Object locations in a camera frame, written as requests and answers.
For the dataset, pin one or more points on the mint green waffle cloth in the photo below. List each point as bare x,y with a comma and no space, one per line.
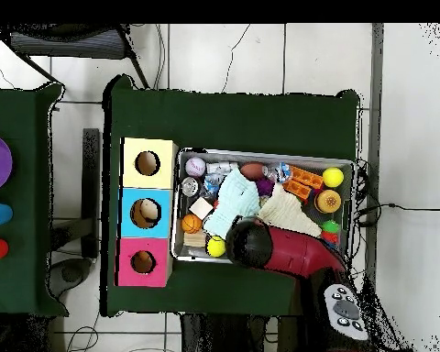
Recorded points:
234,200

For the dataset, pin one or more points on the cream waffle cloth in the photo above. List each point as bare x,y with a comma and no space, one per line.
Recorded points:
289,214

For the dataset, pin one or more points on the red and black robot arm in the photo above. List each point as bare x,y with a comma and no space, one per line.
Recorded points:
300,253

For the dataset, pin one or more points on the silver mesh bin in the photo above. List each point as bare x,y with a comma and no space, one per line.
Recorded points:
190,255

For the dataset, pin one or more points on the wooden box with three holes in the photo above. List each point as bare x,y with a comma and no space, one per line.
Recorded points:
146,227

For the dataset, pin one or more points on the plain wooden cube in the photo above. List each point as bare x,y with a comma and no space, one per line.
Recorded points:
201,208

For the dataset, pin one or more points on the white baseball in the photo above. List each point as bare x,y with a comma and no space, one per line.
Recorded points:
195,167

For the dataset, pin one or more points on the small orange basketball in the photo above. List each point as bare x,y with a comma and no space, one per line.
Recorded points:
190,223

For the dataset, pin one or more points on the yellow smiley ball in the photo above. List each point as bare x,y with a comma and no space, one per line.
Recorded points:
216,246

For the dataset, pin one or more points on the crushed bottle with blue label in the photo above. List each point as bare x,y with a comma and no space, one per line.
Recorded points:
277,172

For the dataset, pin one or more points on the dark green table cloth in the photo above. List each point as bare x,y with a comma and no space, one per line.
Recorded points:
22,110
223,121

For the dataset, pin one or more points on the orange plastic toy tray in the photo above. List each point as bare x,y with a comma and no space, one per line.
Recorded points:
302,183

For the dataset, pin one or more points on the toy burger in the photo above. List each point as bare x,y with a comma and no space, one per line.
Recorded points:
328,201

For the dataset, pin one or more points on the plain yellow ball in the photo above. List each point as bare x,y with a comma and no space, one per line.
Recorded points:
333,177

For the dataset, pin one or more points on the black speckled bar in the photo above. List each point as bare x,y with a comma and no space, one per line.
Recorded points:
91,183

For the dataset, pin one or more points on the grey rounded floor base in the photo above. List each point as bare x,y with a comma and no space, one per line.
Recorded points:
69,275

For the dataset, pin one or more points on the grey mesh chair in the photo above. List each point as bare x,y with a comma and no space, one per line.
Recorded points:
69,42

